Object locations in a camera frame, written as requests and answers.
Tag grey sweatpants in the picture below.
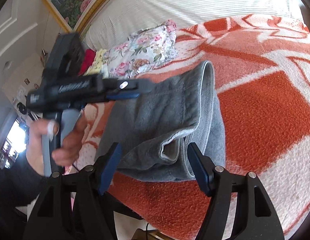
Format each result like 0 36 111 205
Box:
96 61 226 182

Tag black sleeved left forearm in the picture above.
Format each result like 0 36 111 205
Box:
0 155 47 239

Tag person's left hand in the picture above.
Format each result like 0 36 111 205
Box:
25 113 89 177

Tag floral pillow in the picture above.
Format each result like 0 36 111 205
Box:
100 20 178 79

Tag yellow cartoon print pillow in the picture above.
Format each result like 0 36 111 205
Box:
84 49 109 79

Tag red cloth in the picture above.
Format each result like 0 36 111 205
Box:
78 49 96 76

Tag orange white patterned blanket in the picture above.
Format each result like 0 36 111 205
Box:
75 14 310 239

